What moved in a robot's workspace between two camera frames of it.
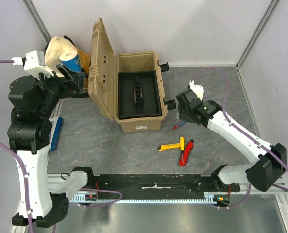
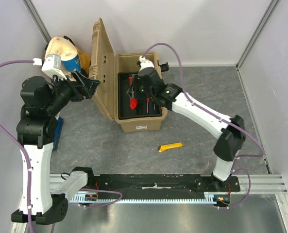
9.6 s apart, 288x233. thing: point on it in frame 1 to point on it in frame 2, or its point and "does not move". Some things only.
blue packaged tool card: (56, 134) does not move
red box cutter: (185, 153) to (130, 91)
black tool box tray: (138, 94) does not move
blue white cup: (70, 59) does not move
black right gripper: (185, 107) to (136, 82)
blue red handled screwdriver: (177, 126) to (148, 101)
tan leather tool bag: (56, 45) does not move
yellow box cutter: (161, 147) does not move
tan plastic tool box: (103, 85) does not move
